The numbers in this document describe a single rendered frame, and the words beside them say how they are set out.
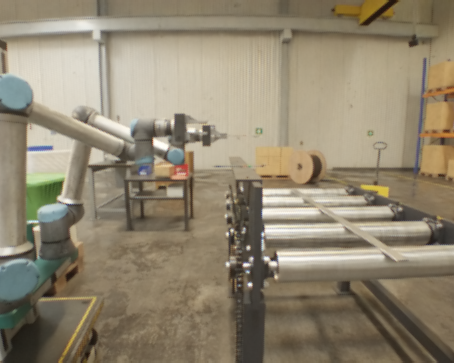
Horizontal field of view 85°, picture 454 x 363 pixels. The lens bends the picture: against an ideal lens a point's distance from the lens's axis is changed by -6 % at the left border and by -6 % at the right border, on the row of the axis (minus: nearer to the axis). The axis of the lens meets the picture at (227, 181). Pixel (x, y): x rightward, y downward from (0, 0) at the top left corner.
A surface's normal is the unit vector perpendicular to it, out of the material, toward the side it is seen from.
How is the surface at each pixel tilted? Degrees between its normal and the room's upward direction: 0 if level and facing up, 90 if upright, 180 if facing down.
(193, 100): 90
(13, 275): 95
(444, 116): 90
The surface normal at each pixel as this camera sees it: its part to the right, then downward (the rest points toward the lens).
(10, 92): 0.80, -0.04
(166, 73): 0.01, 0.16
